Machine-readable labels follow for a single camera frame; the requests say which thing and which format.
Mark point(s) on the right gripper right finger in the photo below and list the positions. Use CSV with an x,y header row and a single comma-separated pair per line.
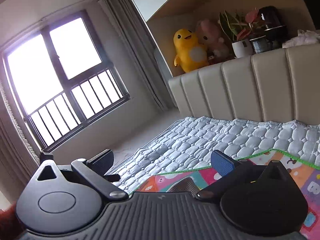
x,y
232,173

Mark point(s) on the grey quilted mattress pad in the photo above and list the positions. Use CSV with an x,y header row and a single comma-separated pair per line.
x,y
188,143

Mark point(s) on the pink plush toy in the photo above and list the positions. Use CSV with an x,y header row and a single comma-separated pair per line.
x,y
210,35

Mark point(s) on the yellow duck plush toy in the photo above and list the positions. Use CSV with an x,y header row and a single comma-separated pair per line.
x,y
190,54

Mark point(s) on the white crumpled cloth on shelf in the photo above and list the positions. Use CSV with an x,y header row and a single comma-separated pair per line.
x,y
303,38

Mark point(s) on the black round appliance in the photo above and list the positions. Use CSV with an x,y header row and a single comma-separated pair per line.
x,y
275,30

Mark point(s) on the beige striped knit garment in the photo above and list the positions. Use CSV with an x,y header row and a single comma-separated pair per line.
x,y
186,184

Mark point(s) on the red-leaf plant in dark pot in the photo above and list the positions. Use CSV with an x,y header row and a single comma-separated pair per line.
x,y
252,28

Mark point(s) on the colourful cartoon play mat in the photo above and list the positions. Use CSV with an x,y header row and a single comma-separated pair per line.
x,y
283,197

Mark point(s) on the window with black railing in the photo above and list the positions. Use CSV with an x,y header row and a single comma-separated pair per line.
x,y
63,80

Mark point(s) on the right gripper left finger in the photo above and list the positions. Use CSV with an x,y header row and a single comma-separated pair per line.
x,y
93,173

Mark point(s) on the beige padded headboard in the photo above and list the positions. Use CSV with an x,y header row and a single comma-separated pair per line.
x,y
279,85

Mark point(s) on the green plant in white pot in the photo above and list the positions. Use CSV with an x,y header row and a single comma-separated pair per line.
x,y
237,30

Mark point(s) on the beige curtain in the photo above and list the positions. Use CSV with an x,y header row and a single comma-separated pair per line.
x,y
132,30

